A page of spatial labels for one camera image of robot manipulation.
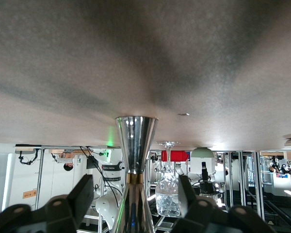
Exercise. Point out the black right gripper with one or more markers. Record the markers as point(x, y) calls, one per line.
point(206, 187)

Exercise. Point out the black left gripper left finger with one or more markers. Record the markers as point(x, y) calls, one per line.
point(63, 213)

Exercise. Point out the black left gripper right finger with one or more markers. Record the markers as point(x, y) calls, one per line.
point(208, 216)

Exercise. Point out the silver double cone jigger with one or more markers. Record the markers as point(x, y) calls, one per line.
point(135, 145)

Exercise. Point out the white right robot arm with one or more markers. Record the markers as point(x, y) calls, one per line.
point(111, 174)

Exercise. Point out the clear stemmed wine glass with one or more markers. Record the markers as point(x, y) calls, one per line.
point(168, 194)

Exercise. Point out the clear ice cube pile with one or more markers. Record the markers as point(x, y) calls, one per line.
point(168, 199)

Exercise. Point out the pale green bowl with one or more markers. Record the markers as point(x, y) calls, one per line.
point(202, 153)

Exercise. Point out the red box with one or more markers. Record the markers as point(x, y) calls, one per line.
point(173, 156)

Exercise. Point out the orange cardboard label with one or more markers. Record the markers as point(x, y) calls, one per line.
point(29, 194)

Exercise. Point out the person with black hair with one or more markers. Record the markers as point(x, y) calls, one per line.
point(68, 167)

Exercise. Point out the aluminium profile frame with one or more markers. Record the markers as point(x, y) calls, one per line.
point(40, 179)
point(243, 179)

